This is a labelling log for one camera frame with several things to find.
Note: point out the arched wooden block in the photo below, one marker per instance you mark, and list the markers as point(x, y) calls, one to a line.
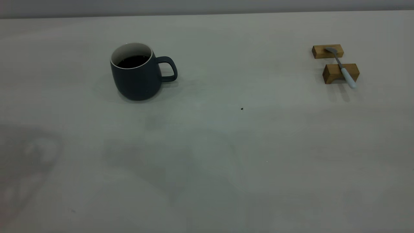
point(331, 71)

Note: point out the flat rectangular wooden block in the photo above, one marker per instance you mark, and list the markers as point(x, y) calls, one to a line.
point(320, 51)

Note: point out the dark grey ceramic mug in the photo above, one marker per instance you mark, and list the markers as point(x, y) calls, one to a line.
point(139, 81)

